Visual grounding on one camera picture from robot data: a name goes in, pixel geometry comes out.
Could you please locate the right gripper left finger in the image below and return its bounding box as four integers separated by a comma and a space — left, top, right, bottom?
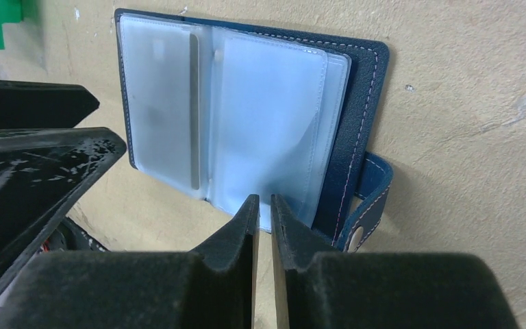
0, 195, 260, 328

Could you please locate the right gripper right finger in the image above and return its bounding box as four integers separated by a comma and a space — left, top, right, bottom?
271, 195, 518, 328

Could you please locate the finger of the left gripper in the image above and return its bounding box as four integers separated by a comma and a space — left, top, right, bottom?
0, 80, 99, 130
0, 127, 126, 295

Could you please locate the blue leather card holder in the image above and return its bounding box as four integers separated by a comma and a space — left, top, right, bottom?
114, 8, 393, 252

